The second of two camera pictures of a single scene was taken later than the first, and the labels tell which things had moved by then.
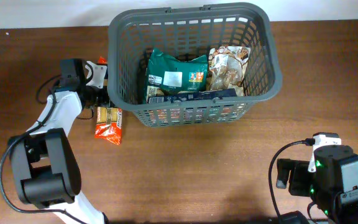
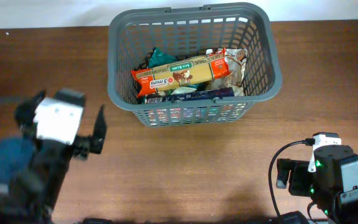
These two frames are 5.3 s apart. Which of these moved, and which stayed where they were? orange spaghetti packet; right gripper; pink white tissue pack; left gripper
Moved: left gripper; orange spaghetti packet
Stayed: right gripper; pink white tissue pack
